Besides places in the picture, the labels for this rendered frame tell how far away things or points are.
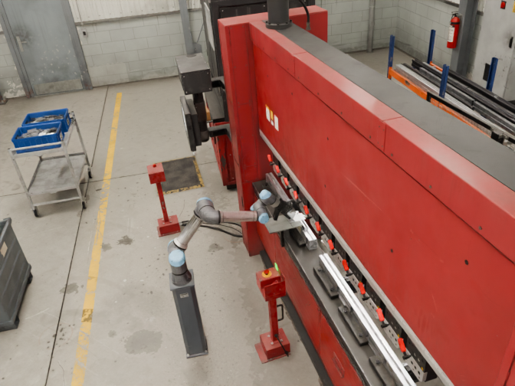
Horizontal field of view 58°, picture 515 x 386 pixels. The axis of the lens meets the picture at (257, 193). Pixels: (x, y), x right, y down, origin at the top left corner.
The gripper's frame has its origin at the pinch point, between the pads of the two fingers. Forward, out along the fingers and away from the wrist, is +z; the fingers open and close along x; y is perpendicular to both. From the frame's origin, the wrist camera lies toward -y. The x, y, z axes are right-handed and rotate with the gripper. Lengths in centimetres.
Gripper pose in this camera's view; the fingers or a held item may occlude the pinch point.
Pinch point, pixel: (291, 217)
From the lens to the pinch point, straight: 361.2
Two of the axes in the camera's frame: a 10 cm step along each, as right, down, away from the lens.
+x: -2.9, -5.0, 8.2
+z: 6.7, 5.0, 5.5
